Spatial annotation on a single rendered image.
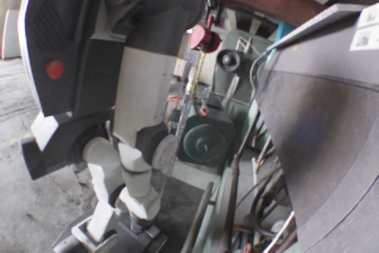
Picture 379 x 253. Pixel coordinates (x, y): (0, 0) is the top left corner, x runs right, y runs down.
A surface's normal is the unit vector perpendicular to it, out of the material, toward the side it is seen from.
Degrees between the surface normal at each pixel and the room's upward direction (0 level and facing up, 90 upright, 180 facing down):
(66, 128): 90
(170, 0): 109
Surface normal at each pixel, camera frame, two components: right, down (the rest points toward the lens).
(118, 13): -0.45, 0.19
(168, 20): 0.49, 0.43
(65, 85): 0.85, 0.38
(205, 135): 0.02, 0.27
